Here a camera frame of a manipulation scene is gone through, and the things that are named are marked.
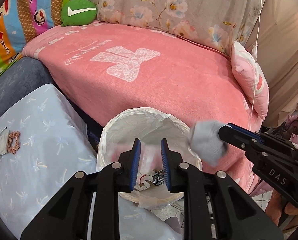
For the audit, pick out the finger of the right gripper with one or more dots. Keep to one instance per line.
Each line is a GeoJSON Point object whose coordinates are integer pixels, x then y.
{"type": "Point", "coordinates": [242, 133]}
{"type": "Point", "coordinates": [225, 136]}

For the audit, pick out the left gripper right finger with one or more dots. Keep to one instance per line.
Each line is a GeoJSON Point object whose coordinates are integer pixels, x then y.
{"type": "Point", "coordinates": [215, 206]}

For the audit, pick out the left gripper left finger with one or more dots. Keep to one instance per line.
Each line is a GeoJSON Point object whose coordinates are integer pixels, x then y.
{"type": "Point", "coordinates": [88, 203]}

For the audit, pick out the grey sock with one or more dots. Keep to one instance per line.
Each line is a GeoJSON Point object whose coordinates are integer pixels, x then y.
{"type": "Point", "coordinates": [204, 140]}

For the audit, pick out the pink patterned scrunchie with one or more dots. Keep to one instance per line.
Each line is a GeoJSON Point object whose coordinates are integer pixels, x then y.
{"type": "Point", "coordinates": [13, 143]}

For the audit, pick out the small grey drawstring pouch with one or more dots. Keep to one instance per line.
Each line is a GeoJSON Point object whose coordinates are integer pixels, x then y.
{"type": "Point", "coordinates": [4, 140]}

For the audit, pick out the white cloth piece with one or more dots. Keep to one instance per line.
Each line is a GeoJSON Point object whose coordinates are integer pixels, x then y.
{"type": "Point", "coordinates": [143, 182]}

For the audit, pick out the leopard print ribbon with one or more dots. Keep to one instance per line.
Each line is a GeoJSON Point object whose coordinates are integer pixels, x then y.
{"type": "Point", "coordinates": [158, 178]}

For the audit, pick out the white bag lined trash bin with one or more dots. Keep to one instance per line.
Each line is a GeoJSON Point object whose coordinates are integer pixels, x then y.
{"type": "Point", "coordinates": [150, 126]}

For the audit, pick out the person's right hand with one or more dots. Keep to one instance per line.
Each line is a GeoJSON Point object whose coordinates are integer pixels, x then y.
{"type": "Point", "coordinates": [274, 210]}

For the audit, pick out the small pink white pillow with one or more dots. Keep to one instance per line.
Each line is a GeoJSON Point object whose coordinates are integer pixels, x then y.
{"type": "Point", "coordinates": [251, 79]}

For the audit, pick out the light blue palm-print cloth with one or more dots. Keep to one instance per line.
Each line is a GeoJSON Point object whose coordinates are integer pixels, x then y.
{"type": "Point", "coordinates": [53, 147]}

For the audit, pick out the grey floral bed cover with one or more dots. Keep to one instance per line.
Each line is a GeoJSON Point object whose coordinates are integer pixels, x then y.
{"type": "Point", "coordinates": [213, 23]}

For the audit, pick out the pink towel blanket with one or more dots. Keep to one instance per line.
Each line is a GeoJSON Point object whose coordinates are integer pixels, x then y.
{"type": "Point", "coordinates": [106, 69]}

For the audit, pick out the blue-grey velvet cushion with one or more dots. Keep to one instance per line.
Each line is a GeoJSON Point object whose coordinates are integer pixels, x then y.
{"type": "Point", "coordinates": [20, 79]}

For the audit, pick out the green round plush cushion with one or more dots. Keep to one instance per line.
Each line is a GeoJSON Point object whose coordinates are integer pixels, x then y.
{"type": "Point", "coordinates": [78, 12]}

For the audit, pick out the striped monkey cartoon pillow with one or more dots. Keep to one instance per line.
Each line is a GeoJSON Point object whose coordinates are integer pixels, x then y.
{"type": "Point", "coordinates": [21, 21]}

